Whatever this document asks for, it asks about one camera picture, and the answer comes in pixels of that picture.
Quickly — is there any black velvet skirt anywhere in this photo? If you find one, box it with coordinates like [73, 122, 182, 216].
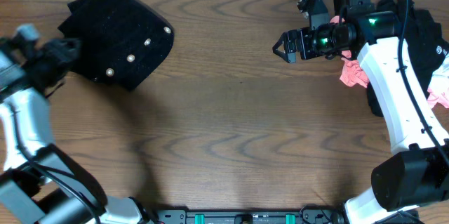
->
[58, 0, 175, 91]

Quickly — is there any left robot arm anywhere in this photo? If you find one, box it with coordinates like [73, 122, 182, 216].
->
[1, 24, 150, 224]

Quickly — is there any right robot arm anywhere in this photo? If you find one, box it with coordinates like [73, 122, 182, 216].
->
[273, 0, 448, 223]

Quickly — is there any pink garment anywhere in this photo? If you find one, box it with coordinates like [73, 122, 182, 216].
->
[329, 15, 449, 109]

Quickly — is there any black t-shirt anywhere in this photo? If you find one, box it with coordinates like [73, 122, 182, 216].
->
[366, 0, 448, 117]

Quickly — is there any left black camera cable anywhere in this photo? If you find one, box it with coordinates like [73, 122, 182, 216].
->
[20, 153, 102, 224]

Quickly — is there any black mounting rail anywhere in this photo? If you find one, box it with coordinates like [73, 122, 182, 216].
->
[156, 206, 347, 224]

